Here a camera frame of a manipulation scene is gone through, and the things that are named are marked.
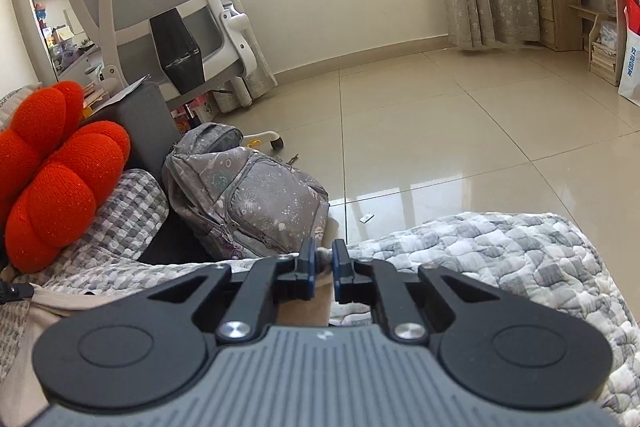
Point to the white and red shopping bag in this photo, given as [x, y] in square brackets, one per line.
[631, 57]

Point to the white wheeled toy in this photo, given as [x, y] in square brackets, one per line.
[265, 139]

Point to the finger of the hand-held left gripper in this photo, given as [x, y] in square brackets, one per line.
[15, 292]

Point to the grey checked quilted blanket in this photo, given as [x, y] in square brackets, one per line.
[525, 257]

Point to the white pillow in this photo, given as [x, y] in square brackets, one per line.
[17, 99]

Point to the grey paper sheet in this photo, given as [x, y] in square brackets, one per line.
[122, 94]

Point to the red flower cushion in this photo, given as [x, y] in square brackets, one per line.
[60, 177]

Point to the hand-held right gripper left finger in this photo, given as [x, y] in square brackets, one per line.
[310, 269]

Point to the stack of books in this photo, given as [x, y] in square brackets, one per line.
[603, 64]

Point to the cream sweatshirt with black sleeves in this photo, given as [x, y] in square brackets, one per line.
[65, 302]

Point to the small-check grey bed sheet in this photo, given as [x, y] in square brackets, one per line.
[125, 207]

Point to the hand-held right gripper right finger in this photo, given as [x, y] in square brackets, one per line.
[339, 269]

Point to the white paper scrap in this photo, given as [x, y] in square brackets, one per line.
[367, 218]

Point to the dark grey sofa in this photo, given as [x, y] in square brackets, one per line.
[145, 127]

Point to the grey patterned backpack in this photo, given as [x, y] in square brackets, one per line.
[250, 197]

